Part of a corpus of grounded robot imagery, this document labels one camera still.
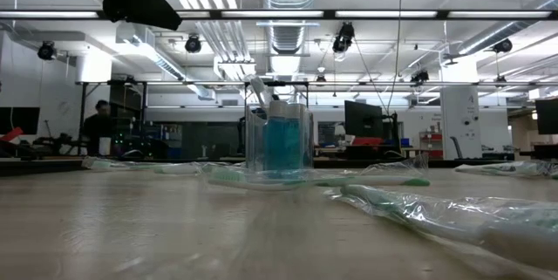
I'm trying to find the clear acrylic container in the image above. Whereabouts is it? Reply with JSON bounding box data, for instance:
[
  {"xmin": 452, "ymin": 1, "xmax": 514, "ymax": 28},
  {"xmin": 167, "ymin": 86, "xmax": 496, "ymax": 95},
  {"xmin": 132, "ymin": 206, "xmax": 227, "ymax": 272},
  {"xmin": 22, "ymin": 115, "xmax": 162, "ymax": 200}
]
[{"xmin": 244, "ymin": 103, "xmax": 316, "ymax": 173}]

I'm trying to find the white LED light strip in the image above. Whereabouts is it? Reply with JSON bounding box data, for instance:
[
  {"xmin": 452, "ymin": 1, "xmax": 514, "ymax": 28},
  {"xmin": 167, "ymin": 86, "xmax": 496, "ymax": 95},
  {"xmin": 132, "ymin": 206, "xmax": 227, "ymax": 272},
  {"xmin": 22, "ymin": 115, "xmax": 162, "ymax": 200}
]
[
  {"xmin": 447, "ymin": 10, "xmax": 554, "ymax": 19},
  {"xmin": 0, "ymin": 10, "xmax": 100, "ymax": 19},
  {"xmin": 220, "ymin": 10, "xmax": 325, "ymax": 19},
  {"xmin": 334, "ymin": 10, "xmax": 439, "ymax": 19},
  {"xmin": 174, "ymin": 10, "xmax": 211, "ymax": 19}
]

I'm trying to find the person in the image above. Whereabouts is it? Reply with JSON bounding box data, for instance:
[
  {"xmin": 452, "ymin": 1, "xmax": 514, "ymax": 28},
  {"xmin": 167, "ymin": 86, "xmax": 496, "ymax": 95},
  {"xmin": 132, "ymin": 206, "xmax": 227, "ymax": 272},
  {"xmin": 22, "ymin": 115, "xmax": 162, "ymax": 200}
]
[{"xmin": 82, "ymin": 99, "xmax": 115, "ymax": 158}]

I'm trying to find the black computer monitor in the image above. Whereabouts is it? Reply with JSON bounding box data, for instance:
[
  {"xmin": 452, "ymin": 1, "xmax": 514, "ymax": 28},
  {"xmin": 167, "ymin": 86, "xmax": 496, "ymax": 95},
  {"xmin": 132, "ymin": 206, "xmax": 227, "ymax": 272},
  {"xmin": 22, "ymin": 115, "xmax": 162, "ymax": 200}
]
[
  {"xmin": 344, "ymin": 99, "xmax": 384, "ymax": 140},
  {"xmin": 534, "ymin": 98, "xmax": 558, "ymax": 136},
  {"xmin": 0, "ymin": 106, "xmax": 41, "ymax": 136}
]

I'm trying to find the white building column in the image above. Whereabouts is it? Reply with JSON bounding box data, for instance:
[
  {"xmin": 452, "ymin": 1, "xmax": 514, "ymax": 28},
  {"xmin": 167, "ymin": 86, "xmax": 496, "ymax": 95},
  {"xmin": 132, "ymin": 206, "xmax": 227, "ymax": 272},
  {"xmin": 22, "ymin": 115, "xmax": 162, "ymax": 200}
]
[{"xmin": 439, "ymin": 55, "xmax": 483, "ymax": 161}]

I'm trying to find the red flat object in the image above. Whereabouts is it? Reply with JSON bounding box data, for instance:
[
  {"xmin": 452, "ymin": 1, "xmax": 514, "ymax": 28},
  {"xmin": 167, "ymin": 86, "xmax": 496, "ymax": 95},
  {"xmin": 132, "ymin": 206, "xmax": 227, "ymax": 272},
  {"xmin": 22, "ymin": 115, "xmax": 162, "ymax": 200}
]
[{"xmin": 0, "ymin": 126, "xmax": 21, "ymax": 142}]

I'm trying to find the red shelf rack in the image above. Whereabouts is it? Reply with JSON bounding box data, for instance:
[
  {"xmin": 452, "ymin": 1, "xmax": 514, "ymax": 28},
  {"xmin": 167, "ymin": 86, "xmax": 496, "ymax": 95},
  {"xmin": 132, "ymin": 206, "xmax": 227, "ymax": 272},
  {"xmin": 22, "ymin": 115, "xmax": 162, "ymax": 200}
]
[{"xmin": 418, "ymin": 130, "xmax": 444, "ymax": 160}]

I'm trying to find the red plastic bin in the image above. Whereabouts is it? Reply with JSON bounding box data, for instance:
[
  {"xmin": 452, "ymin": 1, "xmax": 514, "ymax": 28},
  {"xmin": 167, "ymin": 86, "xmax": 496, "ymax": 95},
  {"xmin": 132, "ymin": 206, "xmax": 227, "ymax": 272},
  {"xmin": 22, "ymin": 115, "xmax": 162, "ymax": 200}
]
[{"xmin": 350, "ymin": 136, "xmax": 384, "ymax": 147}]

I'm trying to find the black overhead frame bar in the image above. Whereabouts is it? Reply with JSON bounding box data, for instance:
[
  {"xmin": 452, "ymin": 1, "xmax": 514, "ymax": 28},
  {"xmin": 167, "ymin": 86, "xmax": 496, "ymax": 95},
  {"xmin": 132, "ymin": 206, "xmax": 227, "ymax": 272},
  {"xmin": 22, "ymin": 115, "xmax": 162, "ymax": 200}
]
[{"xmin": 0, "ymin": 8, "xmax": 558, "ymax": 22}]

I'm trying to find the silver round ventilation duct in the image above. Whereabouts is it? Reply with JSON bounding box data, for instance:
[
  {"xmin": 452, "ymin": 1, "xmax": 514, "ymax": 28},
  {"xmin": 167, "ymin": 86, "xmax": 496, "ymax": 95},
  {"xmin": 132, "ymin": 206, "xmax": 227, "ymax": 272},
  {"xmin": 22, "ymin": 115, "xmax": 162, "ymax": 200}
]
[{"xmin": 260, "ymin": 0, "xmax": 320, "ymax": 54}]

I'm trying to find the black overhead rig camera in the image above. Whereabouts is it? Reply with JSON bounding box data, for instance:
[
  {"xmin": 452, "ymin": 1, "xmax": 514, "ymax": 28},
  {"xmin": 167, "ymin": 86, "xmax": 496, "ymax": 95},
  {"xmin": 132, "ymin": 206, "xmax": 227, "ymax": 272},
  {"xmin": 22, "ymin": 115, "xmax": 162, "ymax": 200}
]
[{"xmin": 331, "ymin": 21, "xmax": 357, "ymax": 54}]

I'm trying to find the black aluminium table frame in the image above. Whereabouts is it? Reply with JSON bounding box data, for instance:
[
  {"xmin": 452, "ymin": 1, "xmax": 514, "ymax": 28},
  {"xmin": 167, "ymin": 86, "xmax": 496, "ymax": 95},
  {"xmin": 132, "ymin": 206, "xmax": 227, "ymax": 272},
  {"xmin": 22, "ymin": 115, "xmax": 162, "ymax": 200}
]
[{"xmin": 0, "ymin": 157, "xmax": 558, "ymax": 175}]

